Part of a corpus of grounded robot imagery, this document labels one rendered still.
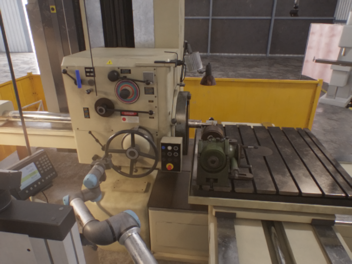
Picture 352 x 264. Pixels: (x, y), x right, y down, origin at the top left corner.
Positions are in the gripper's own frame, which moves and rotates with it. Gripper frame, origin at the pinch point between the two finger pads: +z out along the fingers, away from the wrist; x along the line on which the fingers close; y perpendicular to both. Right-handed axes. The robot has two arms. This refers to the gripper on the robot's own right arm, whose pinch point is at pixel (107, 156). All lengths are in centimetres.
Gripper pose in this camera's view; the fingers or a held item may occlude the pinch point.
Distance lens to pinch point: 183.1
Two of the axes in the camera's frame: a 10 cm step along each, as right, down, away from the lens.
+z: 1.1, -4.2, 9.0
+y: -1.5, -9.0, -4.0
